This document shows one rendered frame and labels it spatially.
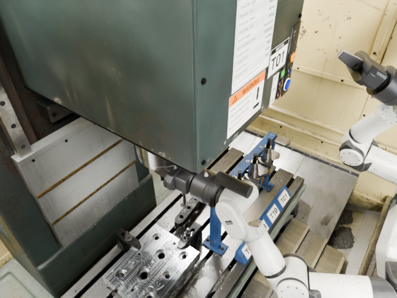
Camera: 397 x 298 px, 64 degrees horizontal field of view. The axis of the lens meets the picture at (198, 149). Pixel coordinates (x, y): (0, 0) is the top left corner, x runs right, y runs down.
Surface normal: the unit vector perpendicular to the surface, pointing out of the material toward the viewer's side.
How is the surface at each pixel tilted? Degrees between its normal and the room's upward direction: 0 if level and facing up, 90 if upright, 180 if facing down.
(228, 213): 84
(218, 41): 90
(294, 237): 7
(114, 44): 90
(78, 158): 90
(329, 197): 24
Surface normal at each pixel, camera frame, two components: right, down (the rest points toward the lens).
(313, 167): -0.26, -0.48
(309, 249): 0.07, -0.83
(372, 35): -0.59, 0.52
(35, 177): 0.81, 0.37
